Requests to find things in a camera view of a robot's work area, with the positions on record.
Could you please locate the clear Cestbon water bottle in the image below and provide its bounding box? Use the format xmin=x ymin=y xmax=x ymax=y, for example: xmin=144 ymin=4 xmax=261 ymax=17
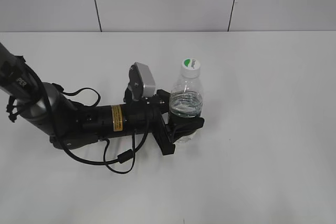
xmin=169 ymin=74 xmax=204 ymax=128

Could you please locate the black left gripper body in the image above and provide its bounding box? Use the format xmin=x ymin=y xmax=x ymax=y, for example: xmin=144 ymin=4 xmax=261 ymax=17
xmin=112 ymin=100 xmax=175 ymax=155

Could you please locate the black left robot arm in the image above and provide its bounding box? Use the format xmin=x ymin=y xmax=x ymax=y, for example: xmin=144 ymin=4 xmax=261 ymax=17
xmin=1 ymin=47 xmax=204 ymax=155

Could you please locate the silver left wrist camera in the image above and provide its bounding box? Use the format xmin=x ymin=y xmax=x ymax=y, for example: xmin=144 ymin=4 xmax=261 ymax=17
xmin=124 ymin=62 xmax=156 ymax=103

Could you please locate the white green bottle cap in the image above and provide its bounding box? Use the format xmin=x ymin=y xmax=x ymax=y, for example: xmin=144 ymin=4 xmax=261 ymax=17
xmin=181 ymin=58 xmax=201 ymax=79

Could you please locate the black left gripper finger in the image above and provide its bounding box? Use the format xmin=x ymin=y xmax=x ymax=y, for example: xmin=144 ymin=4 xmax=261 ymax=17
xmin=156 ymin=89 xmax=170 ymax=113
xmin=168 ymin=115 xmax=205 ymax=143

